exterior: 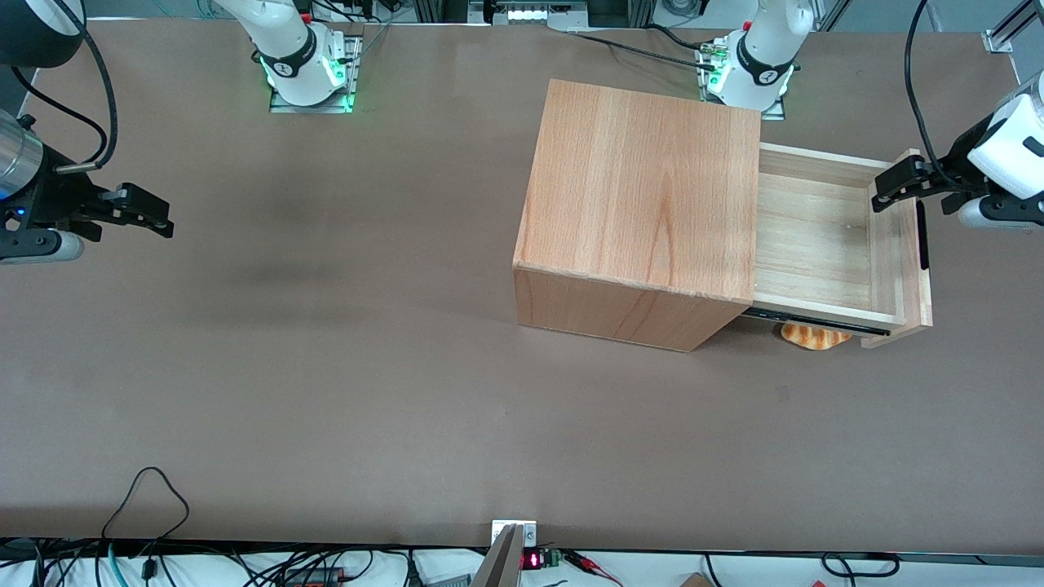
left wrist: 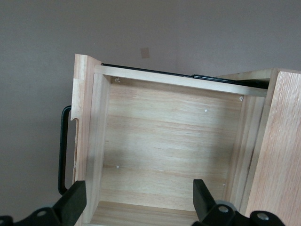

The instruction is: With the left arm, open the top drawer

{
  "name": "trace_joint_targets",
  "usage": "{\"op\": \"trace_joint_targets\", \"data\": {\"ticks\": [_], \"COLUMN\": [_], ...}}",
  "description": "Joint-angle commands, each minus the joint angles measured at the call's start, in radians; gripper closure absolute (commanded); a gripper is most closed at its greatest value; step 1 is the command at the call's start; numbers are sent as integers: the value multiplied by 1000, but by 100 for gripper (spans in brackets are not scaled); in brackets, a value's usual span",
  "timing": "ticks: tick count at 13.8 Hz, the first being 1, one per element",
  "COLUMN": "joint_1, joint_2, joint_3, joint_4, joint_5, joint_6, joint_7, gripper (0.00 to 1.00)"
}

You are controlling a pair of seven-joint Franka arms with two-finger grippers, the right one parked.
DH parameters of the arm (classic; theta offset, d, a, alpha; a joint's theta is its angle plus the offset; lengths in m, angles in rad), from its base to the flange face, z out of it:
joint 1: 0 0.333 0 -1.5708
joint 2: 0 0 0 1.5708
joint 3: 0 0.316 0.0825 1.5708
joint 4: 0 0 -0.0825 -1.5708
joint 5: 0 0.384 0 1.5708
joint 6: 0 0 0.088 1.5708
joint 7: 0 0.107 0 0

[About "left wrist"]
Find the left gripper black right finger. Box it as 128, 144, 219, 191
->
192, 178, 284, 226

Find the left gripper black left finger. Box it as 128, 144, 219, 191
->
0, 180, 87, 226

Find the wooden drawer with black handle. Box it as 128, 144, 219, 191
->
57, 53, 269, 226

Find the wooden drawer cabinet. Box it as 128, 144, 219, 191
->
215, 68, 301, 226

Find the black metal drawer slide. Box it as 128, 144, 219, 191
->
102, 61, 270, 89

